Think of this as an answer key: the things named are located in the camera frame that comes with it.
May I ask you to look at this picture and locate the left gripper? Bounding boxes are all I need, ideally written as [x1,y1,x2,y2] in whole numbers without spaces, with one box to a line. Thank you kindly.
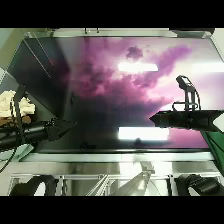
[45,118,65,142]

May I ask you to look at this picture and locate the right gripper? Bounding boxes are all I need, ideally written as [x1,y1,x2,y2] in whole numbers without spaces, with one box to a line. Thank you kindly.
[162,109,220,132]

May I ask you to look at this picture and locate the cream garment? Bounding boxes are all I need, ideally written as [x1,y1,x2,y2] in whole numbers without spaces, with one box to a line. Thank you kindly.
[0,89,37,119]

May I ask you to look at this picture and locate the pale green garment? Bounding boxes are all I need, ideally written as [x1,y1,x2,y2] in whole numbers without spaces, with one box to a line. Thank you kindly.
[0,142,36,163]

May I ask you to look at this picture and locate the dark green garment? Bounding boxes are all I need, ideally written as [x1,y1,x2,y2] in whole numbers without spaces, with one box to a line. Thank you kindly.
[200,129,224,178]

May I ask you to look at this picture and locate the brown garment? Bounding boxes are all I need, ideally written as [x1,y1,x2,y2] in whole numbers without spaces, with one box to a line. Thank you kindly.
[0,114,33,129]

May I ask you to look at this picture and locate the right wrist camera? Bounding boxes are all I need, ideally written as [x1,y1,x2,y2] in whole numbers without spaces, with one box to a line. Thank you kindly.
[171,74,202,114]

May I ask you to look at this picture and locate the black cable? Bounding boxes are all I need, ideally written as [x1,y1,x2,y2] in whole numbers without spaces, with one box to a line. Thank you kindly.
[0,145,19,175]

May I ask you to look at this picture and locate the silver frame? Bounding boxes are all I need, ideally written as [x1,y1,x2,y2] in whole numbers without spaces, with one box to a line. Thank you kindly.
[0,151,224,197]

